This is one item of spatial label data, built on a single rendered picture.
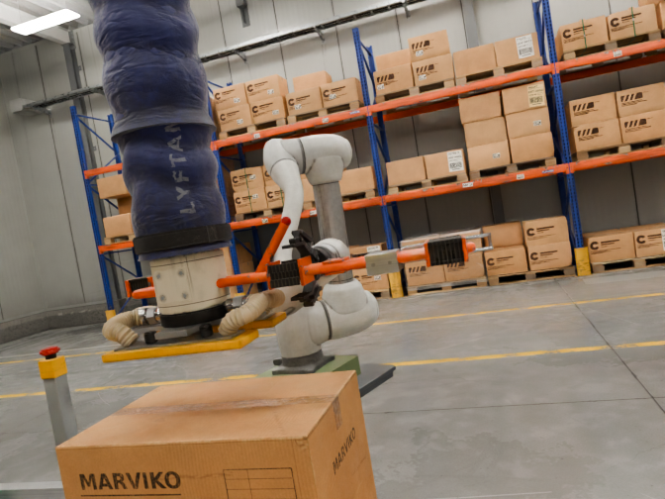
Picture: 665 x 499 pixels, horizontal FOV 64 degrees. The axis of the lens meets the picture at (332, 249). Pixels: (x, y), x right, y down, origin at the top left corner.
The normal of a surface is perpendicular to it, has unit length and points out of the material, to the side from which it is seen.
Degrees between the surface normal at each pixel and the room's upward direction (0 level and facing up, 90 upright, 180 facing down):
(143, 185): 74
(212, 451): 90
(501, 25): 90
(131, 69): 80
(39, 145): 90
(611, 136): 91
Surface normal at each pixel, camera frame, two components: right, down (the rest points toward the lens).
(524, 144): -0.29, 0.06
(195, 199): 0.54, -0.32
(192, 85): 0.83, 0.03
